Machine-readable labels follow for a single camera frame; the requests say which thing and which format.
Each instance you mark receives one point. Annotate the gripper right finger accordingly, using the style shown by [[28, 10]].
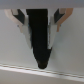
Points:
[[55, 26]]

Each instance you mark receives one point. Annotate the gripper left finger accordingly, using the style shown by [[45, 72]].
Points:
[[22, 24]]

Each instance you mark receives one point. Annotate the white sliding door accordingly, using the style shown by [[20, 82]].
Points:
[[71, 46]]

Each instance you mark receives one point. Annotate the white cabinet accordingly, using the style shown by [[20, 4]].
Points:
[[40, 78]]

